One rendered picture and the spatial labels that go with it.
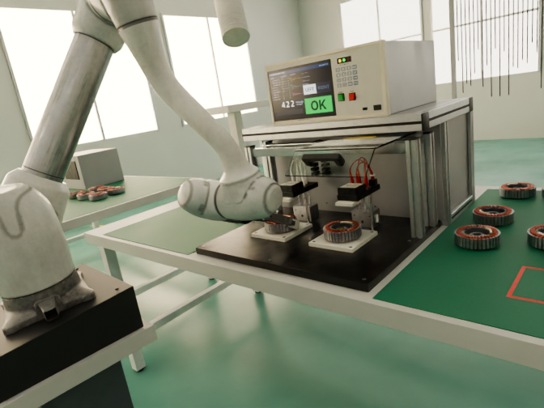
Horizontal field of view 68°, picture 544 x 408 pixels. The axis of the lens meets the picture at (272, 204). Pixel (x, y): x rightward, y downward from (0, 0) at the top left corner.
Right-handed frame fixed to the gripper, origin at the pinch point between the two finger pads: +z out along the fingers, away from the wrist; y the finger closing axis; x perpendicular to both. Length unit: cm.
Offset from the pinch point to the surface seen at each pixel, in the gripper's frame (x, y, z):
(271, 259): -12.6, 12.0, -15.3
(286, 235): -4.4, 6.2, -3.4
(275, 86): 45.1, -4.5, -10.7
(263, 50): 369, -440, 388
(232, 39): 106, -86, 32
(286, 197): 9.1, 0.2, 0.2
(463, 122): 44, 45, 29
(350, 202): 8.1, 26.0, -1.4
